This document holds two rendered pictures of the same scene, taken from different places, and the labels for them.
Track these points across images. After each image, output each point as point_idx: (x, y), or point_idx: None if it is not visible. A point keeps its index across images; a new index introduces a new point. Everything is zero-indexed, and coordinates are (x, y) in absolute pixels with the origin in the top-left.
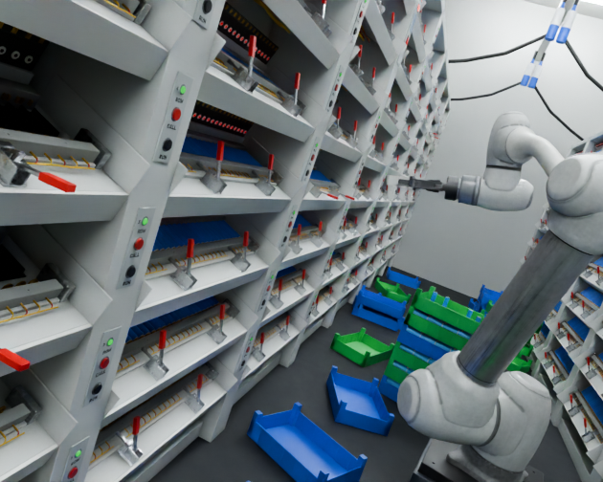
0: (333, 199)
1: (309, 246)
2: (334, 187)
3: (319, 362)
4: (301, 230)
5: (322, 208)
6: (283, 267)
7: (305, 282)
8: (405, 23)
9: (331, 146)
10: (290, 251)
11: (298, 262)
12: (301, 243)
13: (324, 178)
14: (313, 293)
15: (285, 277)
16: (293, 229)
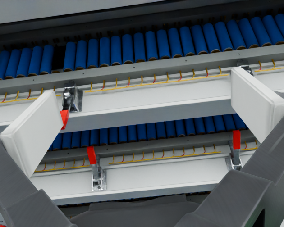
0: (211, 98)
1: (193, 173)
2: (244, 65)
3: None
4: (179, 143)
5: (159, 119)
6: (61, 203)
7: None
8: None
9: (17, 7)
10: (82, 184)
11: (136, 197)
12: (164, 165)
13: (275, 34)
14: None
15: (198, 197)
16: (161, 138)
